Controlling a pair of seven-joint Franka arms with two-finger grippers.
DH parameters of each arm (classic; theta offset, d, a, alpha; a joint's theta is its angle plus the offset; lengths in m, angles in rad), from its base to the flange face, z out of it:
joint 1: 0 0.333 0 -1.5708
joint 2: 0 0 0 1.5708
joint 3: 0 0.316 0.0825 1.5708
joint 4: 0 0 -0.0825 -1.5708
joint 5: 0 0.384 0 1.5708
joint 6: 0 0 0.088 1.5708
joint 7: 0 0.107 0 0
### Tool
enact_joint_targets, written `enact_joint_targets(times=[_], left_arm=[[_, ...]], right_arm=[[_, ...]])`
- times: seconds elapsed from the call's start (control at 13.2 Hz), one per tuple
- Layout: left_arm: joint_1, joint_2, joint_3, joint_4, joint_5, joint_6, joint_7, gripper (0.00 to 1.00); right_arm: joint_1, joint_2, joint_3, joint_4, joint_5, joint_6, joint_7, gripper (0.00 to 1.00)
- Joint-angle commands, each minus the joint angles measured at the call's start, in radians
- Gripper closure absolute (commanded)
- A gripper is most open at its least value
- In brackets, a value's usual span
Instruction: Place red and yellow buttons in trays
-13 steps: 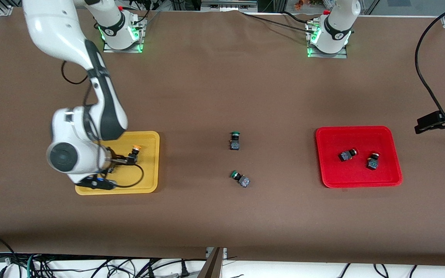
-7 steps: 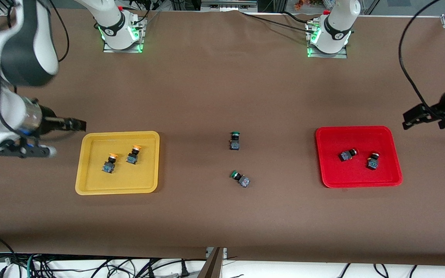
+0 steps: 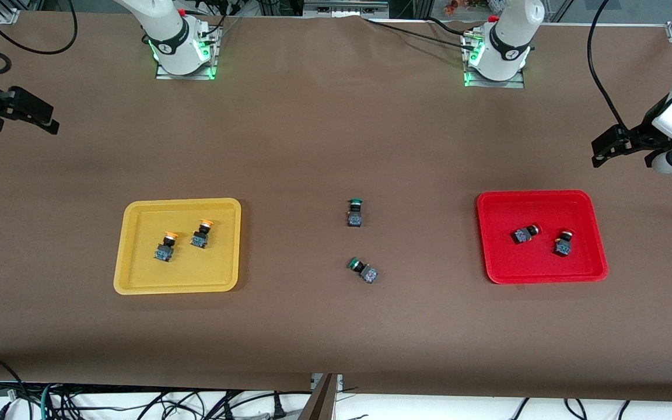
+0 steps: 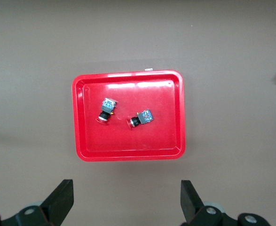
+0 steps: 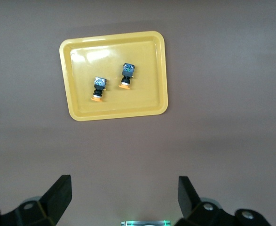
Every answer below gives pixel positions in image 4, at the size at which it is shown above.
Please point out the red plastic tray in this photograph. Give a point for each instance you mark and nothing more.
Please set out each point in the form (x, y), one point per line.
(128, 141)

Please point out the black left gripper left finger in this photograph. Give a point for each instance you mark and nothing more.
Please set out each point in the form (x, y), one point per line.
(57, 202)

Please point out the brown table cover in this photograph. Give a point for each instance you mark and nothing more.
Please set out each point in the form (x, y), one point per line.
(34, 47)

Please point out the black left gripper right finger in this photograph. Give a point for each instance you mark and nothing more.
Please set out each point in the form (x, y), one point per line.
(194, 207)

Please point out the red push button switch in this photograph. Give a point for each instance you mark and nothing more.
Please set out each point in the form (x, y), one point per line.
(144, 117)
(108, 106)

